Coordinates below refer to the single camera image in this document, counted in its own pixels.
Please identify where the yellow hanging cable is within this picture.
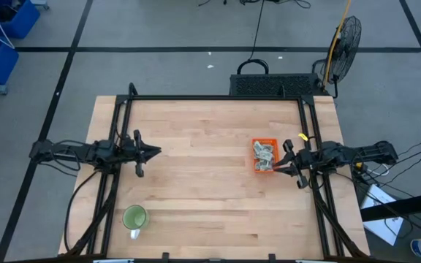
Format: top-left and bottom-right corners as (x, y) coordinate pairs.
(322, 0), (353, 86)

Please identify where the white paper box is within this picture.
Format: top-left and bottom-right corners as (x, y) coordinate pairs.
(361, 183), (405, 247)

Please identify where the green mug white handle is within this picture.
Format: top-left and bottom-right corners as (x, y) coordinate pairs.
(121, 204), (151, 240)

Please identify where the black floor fan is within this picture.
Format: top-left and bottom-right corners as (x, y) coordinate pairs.
(311, 15), (363, 99)

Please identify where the black metal beam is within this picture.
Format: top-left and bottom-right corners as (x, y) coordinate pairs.
(360, 188), (421, 223)

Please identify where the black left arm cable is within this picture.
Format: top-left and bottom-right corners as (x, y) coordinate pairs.
(63, 169), (101, 254)

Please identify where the black cable bundle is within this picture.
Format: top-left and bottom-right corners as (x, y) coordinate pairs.
(352, 131), (421, 242)

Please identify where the black looped power cord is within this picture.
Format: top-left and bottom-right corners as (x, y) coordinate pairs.
(236, 0), (270, 76)

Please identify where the black perforated computer case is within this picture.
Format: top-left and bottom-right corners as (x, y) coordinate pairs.
(229, 72), (325, 98)

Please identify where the orange slotted plastic basket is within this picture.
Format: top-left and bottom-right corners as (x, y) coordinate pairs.
(251, 137), (281, 174)

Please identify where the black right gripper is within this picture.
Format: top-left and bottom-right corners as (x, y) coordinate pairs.
(273, 139), (323, 190)

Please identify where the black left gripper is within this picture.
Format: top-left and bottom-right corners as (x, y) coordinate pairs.
(118, 129), (162, 179)

